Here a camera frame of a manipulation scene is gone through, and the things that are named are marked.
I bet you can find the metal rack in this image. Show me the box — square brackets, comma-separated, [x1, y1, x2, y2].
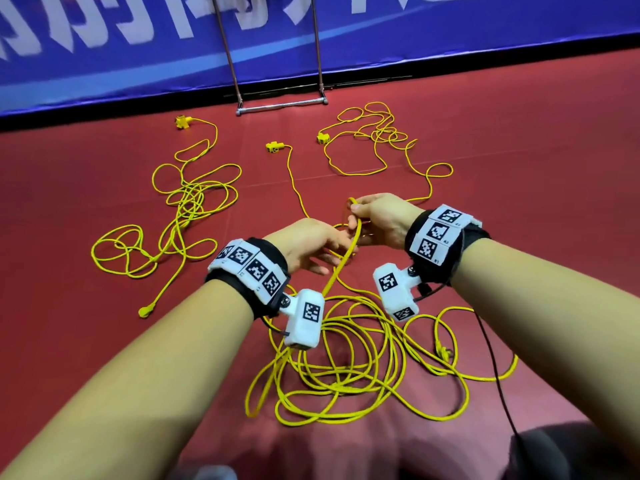
[210, 0, 329, 117]

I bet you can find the black cable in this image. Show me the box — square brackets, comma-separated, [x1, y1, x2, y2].
[472, 309, 523, 441]

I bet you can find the blue banner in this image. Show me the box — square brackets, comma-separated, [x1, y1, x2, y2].
[0, 0, 640, 118]

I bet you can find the person's left forearm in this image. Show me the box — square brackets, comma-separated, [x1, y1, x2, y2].
[0, 279, 256, 480]

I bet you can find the person's right hand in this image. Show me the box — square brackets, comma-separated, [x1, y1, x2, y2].
[347, 191, 427, 249]

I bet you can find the person's right forearm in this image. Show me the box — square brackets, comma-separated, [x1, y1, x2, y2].
[450, 237, 640, 480]

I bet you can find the black marker wristband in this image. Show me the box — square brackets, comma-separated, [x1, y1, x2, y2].
[403, 203, 492, 288]
[205, 237, 292, 321]

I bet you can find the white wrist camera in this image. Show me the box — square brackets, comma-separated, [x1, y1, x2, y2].
[373, 261, 422, 323]
[280, 287, 327, 351]

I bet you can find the person's left hand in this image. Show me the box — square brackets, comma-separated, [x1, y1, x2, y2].
[262, 217, 357, 277]

